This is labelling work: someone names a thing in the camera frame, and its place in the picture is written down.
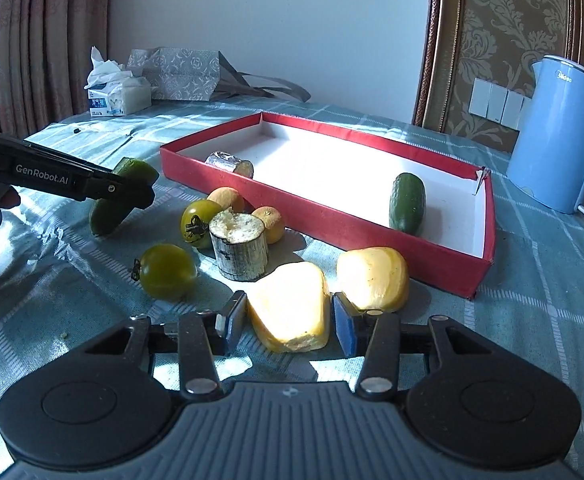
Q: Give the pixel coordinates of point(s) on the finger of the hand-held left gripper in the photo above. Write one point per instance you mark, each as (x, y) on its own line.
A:
(122, 190)

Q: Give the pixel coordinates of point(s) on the white wall switch panel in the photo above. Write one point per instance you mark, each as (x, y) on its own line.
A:
(496, 102)

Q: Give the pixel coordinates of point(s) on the peeled yellow fruit chunk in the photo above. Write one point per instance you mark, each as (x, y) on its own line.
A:
(371, 280)
(292, 307)

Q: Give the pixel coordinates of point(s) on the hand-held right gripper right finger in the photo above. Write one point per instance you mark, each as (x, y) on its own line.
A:
(344, 325)

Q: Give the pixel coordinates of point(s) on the shallow red cardboard box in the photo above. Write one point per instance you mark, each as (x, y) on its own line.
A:
(332, 170)

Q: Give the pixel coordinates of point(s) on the small round tan fruit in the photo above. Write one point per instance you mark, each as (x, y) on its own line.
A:
(227, 199)
(272, 225)

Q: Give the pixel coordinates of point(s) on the patterned curtain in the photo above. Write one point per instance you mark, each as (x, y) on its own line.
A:
(37, 35)

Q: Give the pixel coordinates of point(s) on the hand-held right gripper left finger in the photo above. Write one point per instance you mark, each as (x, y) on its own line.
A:
(234, 320)

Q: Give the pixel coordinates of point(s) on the tissue pack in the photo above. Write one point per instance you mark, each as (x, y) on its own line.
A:
(117, 95)

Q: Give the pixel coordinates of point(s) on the large cucumber piece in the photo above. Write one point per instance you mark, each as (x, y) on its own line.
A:
(406, 202)

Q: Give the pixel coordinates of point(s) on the grey patterned gift bag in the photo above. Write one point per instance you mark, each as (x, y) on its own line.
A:
(182, 75)

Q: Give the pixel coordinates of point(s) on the blue electric kettle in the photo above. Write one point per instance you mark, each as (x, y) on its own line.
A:
(551, 150)

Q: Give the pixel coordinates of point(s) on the small cucumber piece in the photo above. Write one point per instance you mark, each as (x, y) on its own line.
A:
(104, 217)

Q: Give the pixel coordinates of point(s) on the ornate framed wall panel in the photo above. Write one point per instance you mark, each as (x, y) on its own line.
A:
(501, 25)

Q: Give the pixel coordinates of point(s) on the green tomato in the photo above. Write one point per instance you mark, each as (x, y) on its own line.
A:
(167, 272)
(204, 225)

